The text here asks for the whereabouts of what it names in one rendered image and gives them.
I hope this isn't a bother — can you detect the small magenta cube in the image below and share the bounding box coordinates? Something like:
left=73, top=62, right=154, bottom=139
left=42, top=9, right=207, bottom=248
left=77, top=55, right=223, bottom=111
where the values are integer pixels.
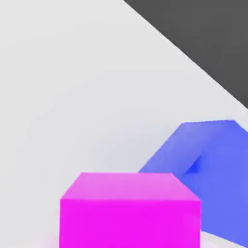
left=59, top=171, right=202, bottom=248

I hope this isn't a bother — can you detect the large blue box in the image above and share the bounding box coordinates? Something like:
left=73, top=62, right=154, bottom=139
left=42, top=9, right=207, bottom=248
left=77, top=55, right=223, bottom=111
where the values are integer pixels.
left=138, top=119, right=248, bottom=248

